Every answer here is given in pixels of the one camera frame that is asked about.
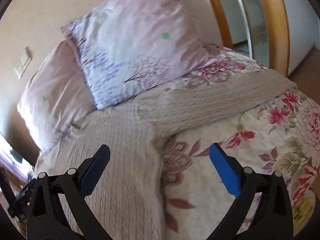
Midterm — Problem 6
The floral bed sheet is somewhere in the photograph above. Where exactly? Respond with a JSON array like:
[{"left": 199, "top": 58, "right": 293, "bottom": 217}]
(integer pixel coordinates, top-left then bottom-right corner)
[{"left": 159, "top": 42, "right": 320, "bottom": 237}]

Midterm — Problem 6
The beige cable-knit sweater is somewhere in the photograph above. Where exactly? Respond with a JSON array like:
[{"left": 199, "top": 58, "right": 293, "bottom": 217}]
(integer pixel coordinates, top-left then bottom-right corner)
[{"left": 35, "top": 69, "right": 295, "bottom": 239}]

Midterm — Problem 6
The beige wall switch plate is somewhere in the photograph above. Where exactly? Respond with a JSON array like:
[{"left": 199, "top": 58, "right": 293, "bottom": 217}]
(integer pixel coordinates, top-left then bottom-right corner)
[{"left": 14, "top": 47, "right": 33, "bottom": 80}]

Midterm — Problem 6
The pink lower pillow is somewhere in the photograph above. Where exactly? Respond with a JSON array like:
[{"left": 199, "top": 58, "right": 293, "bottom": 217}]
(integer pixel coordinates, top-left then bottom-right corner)
[{"left": 17, "top": 40, "right": 96, "bottom": 153}]

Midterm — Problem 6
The lavender print top pillow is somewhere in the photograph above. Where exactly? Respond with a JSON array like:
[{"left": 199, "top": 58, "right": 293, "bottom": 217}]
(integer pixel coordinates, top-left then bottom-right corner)
[{"left": 61, "top": 0, "right": 216, "bottom": 109}]

